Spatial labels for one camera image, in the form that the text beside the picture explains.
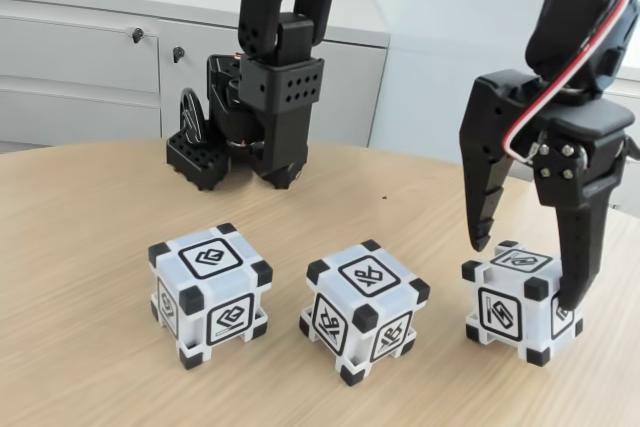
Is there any white cube N-shaped symbol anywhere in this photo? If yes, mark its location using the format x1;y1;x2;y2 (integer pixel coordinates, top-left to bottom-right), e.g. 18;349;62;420
460;239;585;366

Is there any white cube crossed XB symbol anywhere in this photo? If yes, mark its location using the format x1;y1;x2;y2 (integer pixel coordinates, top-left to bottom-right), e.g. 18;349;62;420
298;239;432;388

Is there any white drawer cabinet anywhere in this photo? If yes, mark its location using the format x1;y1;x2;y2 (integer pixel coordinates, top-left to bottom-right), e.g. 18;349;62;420
602;21;640;213

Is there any white cube G-shaped symbol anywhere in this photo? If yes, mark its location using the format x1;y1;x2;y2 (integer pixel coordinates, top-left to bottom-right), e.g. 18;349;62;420
147;222;274;371

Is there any black round logo disc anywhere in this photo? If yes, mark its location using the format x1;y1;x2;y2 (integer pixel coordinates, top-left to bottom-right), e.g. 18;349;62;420
178;88;207;146

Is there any long white cabinet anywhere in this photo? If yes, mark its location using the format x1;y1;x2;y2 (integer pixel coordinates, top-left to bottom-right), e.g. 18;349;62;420
0;0;391;153

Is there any red white servo wire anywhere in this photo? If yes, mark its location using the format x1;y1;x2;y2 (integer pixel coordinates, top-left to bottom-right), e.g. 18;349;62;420
502;0;640;164

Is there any grey metal post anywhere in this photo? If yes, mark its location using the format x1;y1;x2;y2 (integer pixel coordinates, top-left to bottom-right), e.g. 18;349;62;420
501;156;536;183

